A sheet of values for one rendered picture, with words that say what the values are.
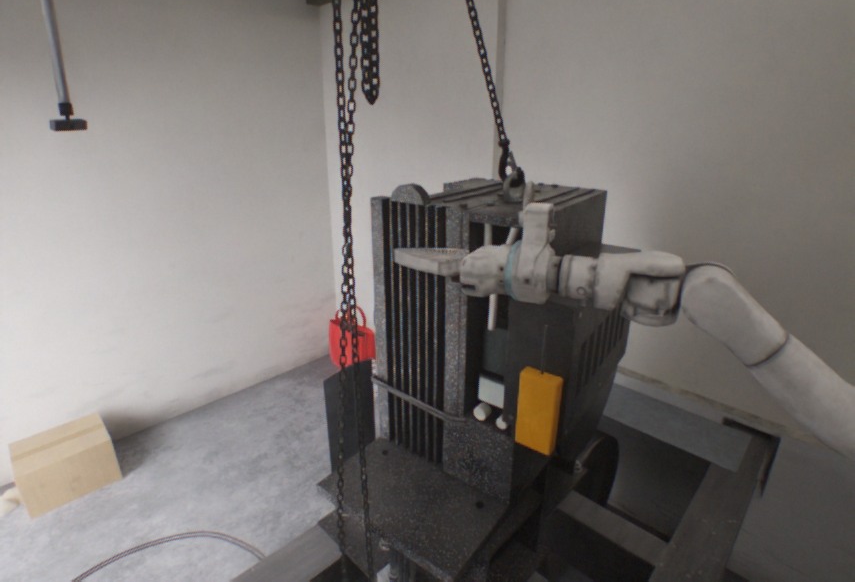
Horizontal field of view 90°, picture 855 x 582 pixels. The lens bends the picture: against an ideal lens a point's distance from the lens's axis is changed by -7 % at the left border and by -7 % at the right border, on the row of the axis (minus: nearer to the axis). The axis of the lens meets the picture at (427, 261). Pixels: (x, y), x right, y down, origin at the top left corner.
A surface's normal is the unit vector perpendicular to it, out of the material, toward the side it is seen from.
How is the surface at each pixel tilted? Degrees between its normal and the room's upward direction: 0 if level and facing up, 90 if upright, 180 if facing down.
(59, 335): 90
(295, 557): 0
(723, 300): 90
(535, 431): 90
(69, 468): 90
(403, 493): 0
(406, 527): 0
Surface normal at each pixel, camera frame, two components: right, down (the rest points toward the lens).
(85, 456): 0.72, 0.21
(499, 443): -0.61, 0.24
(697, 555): 0.00, -0.95
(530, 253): -0.39, -0.29
